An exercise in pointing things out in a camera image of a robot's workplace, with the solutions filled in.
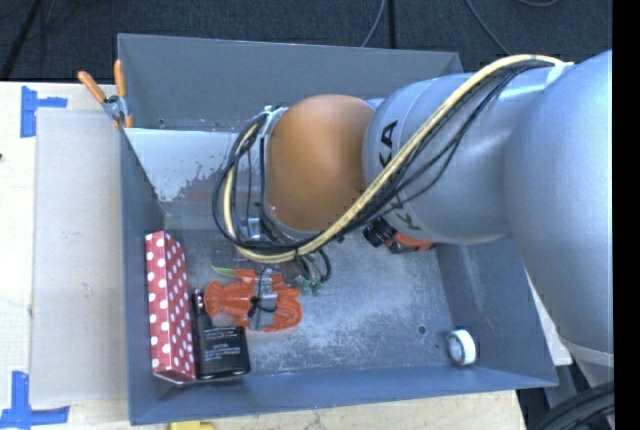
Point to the black power adapter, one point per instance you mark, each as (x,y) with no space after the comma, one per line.
(220,348)

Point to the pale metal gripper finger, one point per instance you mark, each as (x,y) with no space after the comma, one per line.
(266,284)
(267,304)

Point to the grey metal bin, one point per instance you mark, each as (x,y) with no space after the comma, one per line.
(370,318)

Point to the orange rounded object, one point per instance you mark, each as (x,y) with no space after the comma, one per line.
(411,243)

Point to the white tape roll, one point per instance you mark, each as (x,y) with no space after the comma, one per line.
(461,347)

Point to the orange toy lobster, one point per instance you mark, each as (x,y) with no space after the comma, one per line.
(230,300)

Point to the green leaf-shaped piece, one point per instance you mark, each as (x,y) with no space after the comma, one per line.
(223,271)

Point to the red white-dotted box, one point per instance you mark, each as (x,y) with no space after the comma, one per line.
(169,308)

